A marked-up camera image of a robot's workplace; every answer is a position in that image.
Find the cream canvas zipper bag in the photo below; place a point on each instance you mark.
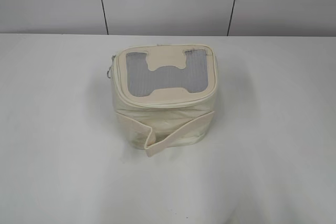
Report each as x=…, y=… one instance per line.
x=164, y=95

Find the silver ring zipper pull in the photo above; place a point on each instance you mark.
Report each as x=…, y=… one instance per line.
x=111, y=60

